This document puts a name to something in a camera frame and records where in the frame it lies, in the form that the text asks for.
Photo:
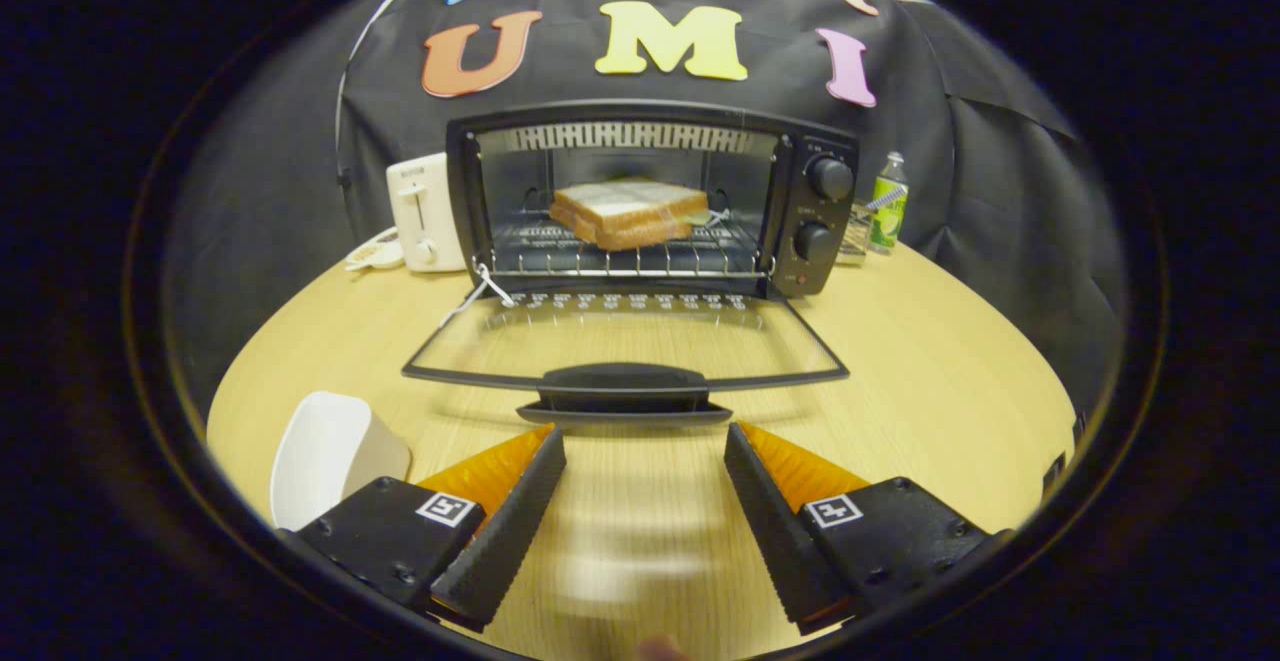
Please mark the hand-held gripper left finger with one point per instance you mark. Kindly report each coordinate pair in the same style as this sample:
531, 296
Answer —
510, 526

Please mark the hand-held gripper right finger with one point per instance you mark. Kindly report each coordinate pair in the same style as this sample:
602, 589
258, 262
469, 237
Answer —
775, 526

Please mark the black toaster oven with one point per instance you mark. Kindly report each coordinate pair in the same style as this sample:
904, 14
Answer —
820, 231

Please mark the toast sandwich with lettuce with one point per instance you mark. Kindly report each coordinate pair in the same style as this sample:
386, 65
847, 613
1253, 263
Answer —
630, 211

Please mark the white pop-up toaster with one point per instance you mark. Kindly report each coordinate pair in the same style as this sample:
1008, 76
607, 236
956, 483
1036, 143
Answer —
425, 211

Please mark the white plastic tray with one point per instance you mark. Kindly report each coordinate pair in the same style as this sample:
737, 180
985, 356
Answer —
325, 456

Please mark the small white dish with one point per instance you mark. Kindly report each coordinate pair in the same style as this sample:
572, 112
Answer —
375, 253

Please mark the green drink bottle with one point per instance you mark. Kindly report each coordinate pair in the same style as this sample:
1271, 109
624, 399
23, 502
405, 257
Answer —
888, 211

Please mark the blue white striped straw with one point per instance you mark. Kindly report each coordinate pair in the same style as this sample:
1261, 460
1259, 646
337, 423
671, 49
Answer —
885, 199

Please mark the black backdrop cloth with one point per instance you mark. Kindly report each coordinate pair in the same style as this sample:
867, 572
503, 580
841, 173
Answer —
260, 191

